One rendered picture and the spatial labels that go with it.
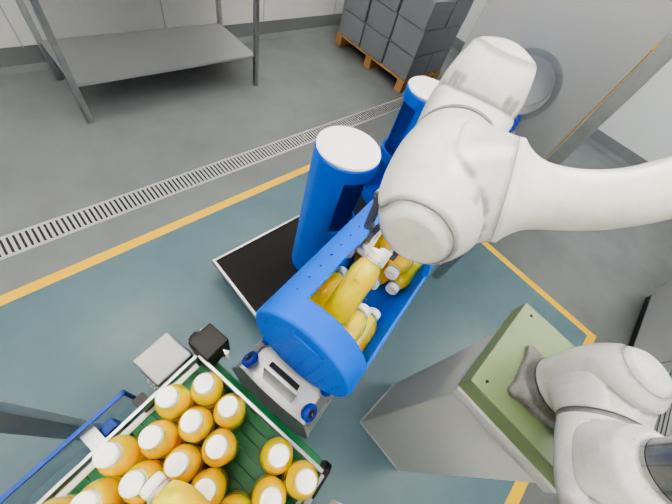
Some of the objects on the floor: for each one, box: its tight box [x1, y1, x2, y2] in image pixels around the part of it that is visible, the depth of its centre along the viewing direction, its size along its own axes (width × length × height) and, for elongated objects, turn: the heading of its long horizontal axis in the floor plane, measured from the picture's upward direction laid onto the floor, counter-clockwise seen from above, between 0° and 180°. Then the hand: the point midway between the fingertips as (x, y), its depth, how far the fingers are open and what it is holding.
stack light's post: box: [0, 401, 88, 439], centre depth 98 cm, size 4×4×110 cm
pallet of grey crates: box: [335, 0, 474, 93], centre depth 364 cm, size 120×80×119 cm
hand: (380, 250), depth 67 cm, fingers closed on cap, 4 cm apart
